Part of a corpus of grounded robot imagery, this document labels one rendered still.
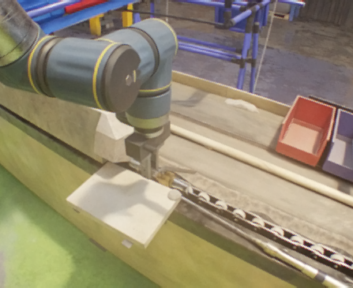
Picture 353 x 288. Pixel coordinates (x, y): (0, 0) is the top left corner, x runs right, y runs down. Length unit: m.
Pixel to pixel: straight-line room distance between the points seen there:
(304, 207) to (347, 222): 0.16
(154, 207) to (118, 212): 0.11
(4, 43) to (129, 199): 0.57
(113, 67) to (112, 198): 0.54
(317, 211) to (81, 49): 0.87
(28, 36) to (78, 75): 0.12
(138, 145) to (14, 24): 0.35
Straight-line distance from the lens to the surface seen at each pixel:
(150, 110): 0.56
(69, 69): 0.41
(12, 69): 0.48
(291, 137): 1.30
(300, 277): 0.82
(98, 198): 0.85
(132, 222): 0.78
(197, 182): 0.96
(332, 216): 1.01
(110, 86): 0.37
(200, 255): 0.95
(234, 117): 1.34
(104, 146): 0.84
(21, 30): 0.46
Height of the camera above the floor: 1.43
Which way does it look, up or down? 38 degrees down
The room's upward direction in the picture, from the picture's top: 3 degrees clockwise
